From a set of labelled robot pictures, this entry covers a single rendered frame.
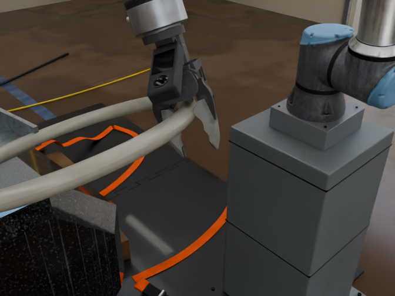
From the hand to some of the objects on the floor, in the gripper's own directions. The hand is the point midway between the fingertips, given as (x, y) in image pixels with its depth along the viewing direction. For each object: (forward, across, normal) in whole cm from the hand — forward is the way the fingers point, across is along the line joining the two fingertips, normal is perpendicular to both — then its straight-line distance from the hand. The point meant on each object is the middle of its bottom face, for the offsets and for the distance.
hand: (197, 148), depth 73 cm
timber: (+71, +92, -107) cm, 158 cm away
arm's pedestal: (+105, +10, -94) cm, 142 cm away
